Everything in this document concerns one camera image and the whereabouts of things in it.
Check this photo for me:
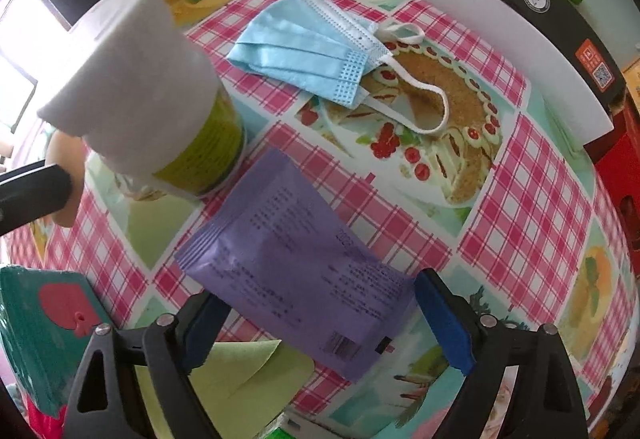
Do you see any white pill bottle green label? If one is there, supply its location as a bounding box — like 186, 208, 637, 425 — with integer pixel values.
37, 0, 248, 200

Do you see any light green cloth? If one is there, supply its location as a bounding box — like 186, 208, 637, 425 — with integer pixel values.
135, 339, 315, 439

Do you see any green tissue pack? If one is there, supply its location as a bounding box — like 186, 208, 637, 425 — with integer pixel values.
260, 411, 301, 439

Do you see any purple packet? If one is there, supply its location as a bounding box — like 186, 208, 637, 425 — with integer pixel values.
174, 148, 418, 382

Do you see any blue face mask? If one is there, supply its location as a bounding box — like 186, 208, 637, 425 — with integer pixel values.
227, 0, 448, 136

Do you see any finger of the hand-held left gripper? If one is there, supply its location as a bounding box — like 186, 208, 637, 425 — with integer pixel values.
0, 164, 73, 237

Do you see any teal tin box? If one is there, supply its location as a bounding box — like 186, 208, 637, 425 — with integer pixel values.
0, 264, 116, 420

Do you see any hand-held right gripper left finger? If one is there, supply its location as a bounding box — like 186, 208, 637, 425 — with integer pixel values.
62, 291, 233, 439

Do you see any black box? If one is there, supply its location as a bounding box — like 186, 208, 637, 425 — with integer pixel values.
492, 0, 628, 115

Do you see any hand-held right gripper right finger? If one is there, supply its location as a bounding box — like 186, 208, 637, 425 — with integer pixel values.
414, 268, 591, 439

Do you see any red cardboard box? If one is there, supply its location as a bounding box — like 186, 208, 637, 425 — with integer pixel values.
582, 104, 640, 220

